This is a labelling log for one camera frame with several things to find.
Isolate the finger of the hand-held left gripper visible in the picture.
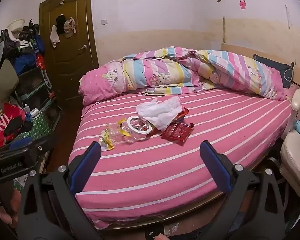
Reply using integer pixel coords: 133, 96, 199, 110
9, 137, 33, 151
25, 138, 52, 161

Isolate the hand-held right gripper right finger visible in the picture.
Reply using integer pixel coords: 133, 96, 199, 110
199, 140, 294, 240

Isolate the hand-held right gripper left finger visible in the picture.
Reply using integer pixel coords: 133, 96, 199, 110
16, 141, 103, 240

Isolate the clear plastic bag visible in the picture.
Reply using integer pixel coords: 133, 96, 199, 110
99, 119, 153, 151

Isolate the red packet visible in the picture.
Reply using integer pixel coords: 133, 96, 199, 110
160, 122, 195, 146

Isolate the white tape roll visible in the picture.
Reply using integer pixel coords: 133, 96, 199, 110
126, 116, 153, 134

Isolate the red and orange snack bag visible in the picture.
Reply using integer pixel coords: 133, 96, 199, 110
168, 106, 190, 125

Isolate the white cloth with pink trim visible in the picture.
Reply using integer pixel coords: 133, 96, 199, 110
146, 95, 184, 131

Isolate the person's left hand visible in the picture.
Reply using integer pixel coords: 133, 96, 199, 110
0, 192, 23, 229

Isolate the black cloth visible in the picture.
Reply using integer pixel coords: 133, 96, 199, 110
4, 120, 34, 137

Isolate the green patterned table cover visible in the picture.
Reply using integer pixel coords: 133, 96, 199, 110
12, 109, 54, 142

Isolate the pink striped bed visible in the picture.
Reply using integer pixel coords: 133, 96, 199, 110
68, 89, 294, 230

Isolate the dark storage rack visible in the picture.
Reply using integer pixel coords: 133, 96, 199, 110
13, 65, 64, 132

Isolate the beige bag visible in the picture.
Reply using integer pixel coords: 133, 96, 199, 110
0, 60, 20, 103

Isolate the cream leather chair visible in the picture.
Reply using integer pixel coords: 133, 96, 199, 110
280, 70, 300, 202

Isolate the brown wooden door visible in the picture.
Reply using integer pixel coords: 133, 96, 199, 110
39, 0, 99, 112

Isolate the pastel striped cartoon quilt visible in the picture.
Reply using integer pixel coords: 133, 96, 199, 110
78, 46, 287, 106

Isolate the white hanging cloth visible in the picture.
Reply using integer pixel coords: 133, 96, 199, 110
50, 25, 61, 49

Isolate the dark blue pillow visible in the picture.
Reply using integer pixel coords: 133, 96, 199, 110
252, 54, 295, 89

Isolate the white round basket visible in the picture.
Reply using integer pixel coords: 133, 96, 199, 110
6, 18, 26, 38

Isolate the floral cap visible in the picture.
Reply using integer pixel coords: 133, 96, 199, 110
64, 17, 77, 39

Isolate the black hat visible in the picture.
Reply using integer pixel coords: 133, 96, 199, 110
56, 14, 66, 34

